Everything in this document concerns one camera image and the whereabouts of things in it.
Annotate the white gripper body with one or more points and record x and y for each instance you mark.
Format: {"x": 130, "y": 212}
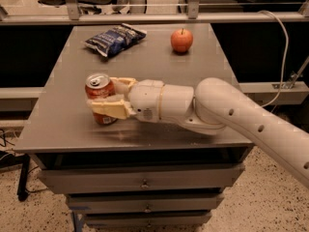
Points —
{"x": 145, "y": 97}

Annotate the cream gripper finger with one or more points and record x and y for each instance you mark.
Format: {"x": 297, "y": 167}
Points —
{"x": 123, "y": 83}
{"x": 116, "y": 106}

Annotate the red coke can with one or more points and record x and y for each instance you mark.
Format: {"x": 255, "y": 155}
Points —
{"x": 99, "y": 86}

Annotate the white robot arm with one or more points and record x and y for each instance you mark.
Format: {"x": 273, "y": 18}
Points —
{"x": 209, "y": 108}

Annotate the blue chip bag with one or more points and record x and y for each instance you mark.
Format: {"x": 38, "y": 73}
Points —
{"x": 115, "y": 40}

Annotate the red apple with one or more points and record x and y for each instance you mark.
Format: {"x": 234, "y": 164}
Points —
{"x": 181, "y": 40}

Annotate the grey metal railing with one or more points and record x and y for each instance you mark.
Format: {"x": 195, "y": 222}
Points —
{"x": 74, "y": 12}

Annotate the top grey drawer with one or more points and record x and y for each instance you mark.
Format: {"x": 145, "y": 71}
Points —
{"x": 76, "y": 181}

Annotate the grey drawer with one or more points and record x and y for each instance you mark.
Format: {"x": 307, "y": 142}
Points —
{"x": 76, "y": 181}
{"x": 145, "y": 203}
{"x": 148, "y": 220}

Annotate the black stand leg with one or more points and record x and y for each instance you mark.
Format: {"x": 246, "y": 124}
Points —
{"x": 22, "y": 193}

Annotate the bottom grey drawer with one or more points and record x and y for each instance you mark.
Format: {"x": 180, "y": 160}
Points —
{"x": 148, "y": 220}

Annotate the middle grey drawer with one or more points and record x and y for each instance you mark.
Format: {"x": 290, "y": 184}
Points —
{"x": 145, "y": 203}

